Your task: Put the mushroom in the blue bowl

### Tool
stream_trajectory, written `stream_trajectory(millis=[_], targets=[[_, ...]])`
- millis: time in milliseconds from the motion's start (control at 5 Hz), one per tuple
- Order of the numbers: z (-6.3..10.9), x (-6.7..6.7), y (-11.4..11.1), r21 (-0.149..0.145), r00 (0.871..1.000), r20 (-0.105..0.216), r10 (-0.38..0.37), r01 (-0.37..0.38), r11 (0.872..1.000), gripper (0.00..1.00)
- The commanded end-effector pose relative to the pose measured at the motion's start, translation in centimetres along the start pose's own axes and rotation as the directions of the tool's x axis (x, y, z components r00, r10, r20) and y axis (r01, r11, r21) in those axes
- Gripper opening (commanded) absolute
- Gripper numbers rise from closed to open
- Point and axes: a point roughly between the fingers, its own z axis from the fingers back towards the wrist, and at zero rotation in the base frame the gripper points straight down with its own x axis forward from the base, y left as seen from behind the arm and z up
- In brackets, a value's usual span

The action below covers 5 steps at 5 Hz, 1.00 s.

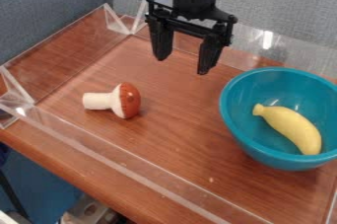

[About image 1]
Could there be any yellow toy banana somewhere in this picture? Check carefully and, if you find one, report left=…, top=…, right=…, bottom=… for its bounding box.
left=253, top=104, right=323, bottom=155

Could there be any brown and white toy mushroom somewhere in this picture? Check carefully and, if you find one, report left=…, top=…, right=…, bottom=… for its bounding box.
left=81, top=82, right=141, bottom=118

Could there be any blue plastic bowl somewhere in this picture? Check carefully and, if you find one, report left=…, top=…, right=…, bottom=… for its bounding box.
left=219, top=67, right=337, bottom=171

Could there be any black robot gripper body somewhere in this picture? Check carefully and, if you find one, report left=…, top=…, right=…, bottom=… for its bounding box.
left=147, top=0, right=239, bottom=46

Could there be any clear acrylic barrier wall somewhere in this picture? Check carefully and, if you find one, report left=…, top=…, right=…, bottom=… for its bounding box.
left=0, top=6, right=337, bottom=224

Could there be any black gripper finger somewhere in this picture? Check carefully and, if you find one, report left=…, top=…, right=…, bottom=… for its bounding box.
left=197, top=34, right=227, bottom=75
left=149, top=20, right=173, bottom=61

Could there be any grey metal bracket under table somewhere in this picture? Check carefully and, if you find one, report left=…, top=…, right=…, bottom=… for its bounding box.
left=60, top=195, right=119, bottom=224

